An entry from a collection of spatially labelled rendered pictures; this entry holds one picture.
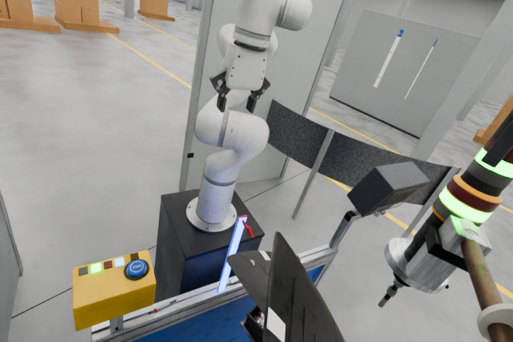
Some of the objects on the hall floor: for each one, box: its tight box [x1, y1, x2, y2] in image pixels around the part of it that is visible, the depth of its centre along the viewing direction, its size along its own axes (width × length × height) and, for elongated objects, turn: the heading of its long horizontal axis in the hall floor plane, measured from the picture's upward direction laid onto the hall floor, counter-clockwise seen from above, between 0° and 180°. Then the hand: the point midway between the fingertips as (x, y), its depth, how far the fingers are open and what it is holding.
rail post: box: [312, 262, 332, 287], centre depth 137 cm, size 4×4×78 cm
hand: (236, 106), depth 69 cm, fingers open, 8 cm apart
